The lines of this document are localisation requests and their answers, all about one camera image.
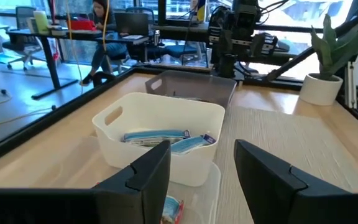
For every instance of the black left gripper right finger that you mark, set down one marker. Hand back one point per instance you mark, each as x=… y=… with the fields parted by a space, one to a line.
x=275 y=193

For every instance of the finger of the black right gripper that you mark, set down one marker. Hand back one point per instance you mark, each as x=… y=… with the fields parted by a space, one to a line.
x=217 y=36
x=266 y=46

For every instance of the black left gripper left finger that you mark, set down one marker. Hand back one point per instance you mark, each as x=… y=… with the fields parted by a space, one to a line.
x=141 y=193

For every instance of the red Chewy granola bar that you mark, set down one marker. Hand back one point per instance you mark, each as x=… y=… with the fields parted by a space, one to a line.
x=171 y=208

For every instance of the blue granola bar wrapper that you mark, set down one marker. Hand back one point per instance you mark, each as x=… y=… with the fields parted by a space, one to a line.
x=154 y=135
x=191 y=144

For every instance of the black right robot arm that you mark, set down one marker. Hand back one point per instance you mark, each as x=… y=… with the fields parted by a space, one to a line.
x=227 y=63

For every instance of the yellow white bottle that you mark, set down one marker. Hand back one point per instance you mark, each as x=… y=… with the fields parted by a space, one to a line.
x=201 y=11

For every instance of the dark grey desk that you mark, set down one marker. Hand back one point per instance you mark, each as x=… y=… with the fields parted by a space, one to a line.
x=182 y=31

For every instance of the blue office chair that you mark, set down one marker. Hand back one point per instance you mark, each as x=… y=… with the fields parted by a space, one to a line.
x=179 y=49

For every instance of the dark grey plastic bin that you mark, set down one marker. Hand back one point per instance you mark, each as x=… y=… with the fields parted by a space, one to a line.
x=197 y=85

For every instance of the clear plastic bin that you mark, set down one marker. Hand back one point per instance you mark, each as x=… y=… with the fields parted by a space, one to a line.
x=197 y=202

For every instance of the metal water bottle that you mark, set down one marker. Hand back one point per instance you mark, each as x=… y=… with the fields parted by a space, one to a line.
x=157 y=39

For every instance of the green plant in white pot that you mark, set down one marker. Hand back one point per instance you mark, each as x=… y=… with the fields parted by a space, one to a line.
x=320 y=90

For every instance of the white plastic bin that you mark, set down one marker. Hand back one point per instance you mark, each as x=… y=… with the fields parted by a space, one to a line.
x=154 y=112

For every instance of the person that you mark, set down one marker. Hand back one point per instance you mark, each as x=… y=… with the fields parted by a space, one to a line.
x=107 y=51

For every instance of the red bag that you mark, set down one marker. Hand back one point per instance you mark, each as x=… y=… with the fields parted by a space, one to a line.
x=82 y=24

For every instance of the white bowl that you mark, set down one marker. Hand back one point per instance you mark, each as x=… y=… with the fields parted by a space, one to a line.
x=59 y=31

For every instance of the black office desk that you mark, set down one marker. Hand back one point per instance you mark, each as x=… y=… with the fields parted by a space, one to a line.
x=50 y=62

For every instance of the green tumbler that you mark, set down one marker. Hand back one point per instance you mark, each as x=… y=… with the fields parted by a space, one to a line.
x=41 y=21

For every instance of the grey office chair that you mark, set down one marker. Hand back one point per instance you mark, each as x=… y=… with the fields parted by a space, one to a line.
x=23 y=18

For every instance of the white metal bracket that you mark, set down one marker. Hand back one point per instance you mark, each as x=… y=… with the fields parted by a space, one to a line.
x=350 y=84

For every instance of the black aluminium table frame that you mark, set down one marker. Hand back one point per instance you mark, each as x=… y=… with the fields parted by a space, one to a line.
x=42 y=124

